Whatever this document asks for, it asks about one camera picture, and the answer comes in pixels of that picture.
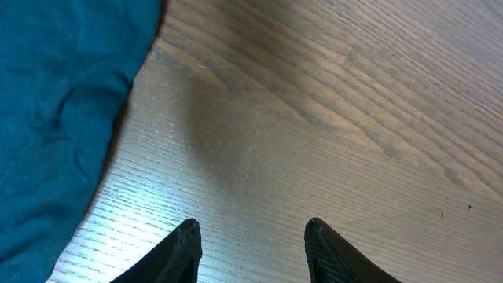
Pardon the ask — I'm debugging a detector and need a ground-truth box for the navy garment on pile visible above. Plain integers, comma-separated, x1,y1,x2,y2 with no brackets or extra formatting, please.
1,0,161,282

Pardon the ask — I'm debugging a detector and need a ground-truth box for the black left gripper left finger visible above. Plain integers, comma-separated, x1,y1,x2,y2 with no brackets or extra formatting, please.
111,219,202,283

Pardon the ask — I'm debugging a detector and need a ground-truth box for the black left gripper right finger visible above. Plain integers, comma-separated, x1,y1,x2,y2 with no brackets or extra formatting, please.
304,218,400,283

